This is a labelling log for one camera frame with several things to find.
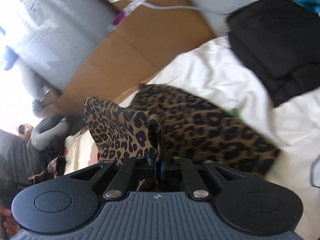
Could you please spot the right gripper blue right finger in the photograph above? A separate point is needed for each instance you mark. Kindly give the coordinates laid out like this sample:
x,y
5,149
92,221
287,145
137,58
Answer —
x,y
160,163

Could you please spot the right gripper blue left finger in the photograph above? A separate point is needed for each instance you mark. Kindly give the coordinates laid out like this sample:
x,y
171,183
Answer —
x,y
151,160

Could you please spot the leopard print garment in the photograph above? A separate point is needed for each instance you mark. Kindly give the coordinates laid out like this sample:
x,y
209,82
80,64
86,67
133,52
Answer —
x,y
165,121

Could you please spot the grey neck pillow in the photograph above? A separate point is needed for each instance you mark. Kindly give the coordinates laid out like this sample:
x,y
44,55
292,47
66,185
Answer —
x,y
47,130

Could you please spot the brown cardboard sheet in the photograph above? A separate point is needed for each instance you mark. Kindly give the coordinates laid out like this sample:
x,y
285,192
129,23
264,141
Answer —
x,y
139,47

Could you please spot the grey plastic wrapped roll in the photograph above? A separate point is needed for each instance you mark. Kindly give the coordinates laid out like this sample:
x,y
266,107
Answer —
x,y
55,37

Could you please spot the black folded garment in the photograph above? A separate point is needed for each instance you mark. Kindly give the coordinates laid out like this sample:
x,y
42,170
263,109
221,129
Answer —
x,y
278,40

